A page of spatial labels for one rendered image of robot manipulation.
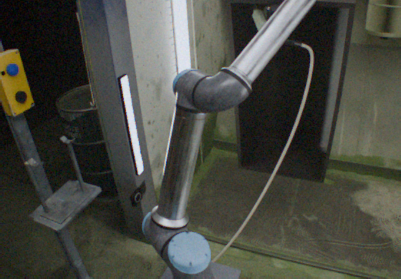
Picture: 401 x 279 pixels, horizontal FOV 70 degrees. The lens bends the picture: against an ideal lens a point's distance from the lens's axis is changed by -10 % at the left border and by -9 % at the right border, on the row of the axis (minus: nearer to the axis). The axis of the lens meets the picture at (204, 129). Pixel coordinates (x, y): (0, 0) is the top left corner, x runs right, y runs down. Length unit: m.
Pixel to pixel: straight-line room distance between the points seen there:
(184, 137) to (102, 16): 0.81
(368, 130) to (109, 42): 2.30
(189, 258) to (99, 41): 1.11
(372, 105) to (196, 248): 2.30
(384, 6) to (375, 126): 1.04
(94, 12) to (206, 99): 0.88
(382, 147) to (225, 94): 2.29
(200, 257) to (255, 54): 0.70
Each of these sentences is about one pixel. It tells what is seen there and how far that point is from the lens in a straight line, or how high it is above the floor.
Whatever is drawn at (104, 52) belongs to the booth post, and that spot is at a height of 1.41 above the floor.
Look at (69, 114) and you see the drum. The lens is 2.47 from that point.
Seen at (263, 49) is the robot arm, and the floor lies 1.54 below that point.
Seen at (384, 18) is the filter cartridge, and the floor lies 1.40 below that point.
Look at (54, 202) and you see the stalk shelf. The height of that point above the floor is 0.79.
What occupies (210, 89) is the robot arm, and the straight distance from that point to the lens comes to 0.93.
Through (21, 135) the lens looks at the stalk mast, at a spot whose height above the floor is 1.17.
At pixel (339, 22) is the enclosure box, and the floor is 1.48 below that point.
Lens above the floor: 1.79
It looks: 29 degrees down
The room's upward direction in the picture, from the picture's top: 3 degrees counter-clockwise
